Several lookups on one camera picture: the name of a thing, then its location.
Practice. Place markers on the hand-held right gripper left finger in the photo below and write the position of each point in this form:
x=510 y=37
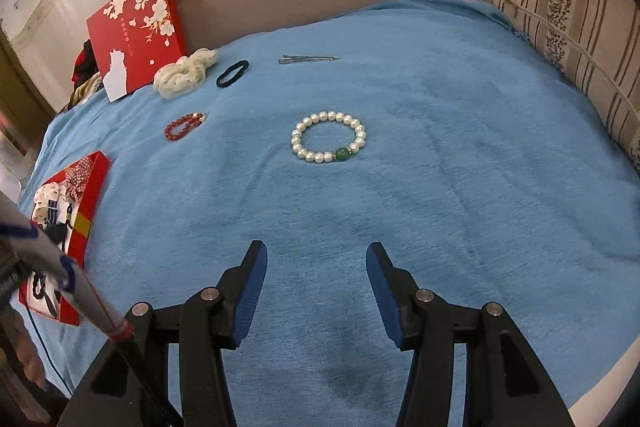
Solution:
x=247 y=297

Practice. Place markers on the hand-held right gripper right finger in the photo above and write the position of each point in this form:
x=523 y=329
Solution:
x=385 y=297

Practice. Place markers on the red box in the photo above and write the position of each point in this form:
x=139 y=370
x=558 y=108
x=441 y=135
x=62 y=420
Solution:
x=92 y=202

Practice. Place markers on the red plaid scrunchie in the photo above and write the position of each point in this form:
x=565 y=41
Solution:
x=80 y=177

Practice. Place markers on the red flowered box lid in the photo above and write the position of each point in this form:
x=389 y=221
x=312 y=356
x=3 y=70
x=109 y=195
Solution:
x=140 y=32

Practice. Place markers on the person's left hand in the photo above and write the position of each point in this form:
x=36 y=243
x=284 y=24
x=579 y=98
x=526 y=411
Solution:
x=25 y=352

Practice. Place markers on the blue blanket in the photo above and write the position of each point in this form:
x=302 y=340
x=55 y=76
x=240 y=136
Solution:
x=425 y=207

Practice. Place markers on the dark striped cloth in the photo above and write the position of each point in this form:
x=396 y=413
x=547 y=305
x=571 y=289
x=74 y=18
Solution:
x=85 y=77

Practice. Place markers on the cream scrunchie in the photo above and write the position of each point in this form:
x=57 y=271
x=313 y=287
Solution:
x=180 y=74

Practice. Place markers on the silver hair clip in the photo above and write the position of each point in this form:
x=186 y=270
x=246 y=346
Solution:
x=307 y=59

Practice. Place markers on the square striped floral pillow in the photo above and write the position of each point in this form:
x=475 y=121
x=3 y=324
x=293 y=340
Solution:
x=565 y=2

